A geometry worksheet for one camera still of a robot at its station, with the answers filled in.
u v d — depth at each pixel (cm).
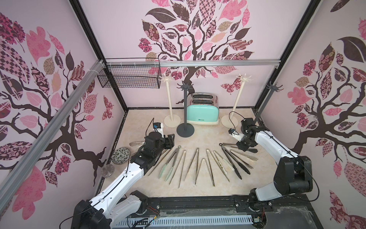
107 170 72
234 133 81
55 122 56
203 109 98
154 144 57
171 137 72
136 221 72
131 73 95
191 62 93
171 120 110
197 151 95
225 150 94
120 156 90
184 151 95
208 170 86
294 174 44
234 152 94
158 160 69
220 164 88
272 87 77
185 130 106
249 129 66
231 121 110
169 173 83
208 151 95
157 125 67
